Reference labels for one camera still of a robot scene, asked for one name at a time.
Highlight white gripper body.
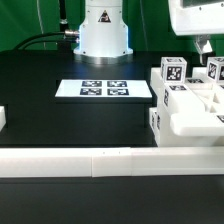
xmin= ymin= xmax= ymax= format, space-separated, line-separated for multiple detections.
xmin=168 ymin=0 xmax=224 ymax=36

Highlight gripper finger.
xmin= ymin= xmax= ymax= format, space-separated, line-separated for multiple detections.
xmin=194 ymin=35 xmax=214 ymax=65

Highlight white tagged cube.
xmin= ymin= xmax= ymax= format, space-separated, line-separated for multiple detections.
xmin=207 ymin=57 xmax=224 ymax=83
xmin=161 ymin=57 xmax=187 ymax=83

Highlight white chair back frame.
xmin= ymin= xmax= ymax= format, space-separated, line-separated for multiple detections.
xmin=150 ymin=68 xmax=224 ymax=137

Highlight white chair seat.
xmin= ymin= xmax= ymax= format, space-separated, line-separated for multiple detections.
xmin=155 ymin=104 xmax=224 ymax=147

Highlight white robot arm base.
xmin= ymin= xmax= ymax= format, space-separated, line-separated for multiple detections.
xmin=74 ymin=0 xmax=133 ymax=65

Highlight white front fence bar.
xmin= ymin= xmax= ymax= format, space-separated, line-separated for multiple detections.
xmin=0 ymin=146 xmax=224 ymax=178

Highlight white fence bar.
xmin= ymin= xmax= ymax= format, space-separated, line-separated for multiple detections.
xmin=0 ymin=146 xmax=224 ymax=178
xmin=0 ymin=106 xmax=6 ymax=132

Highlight white left fence bar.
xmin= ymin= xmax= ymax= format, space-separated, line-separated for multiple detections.
xmin=0 ymin=106 xmax=6 ymax=132

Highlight black cables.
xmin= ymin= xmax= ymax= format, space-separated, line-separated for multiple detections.
xmin=13 ymin=29 xmax=81 ymax=52

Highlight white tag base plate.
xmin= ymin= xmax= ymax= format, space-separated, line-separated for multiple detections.
xmin=55 ymin=79 xmax=152 ymax=99

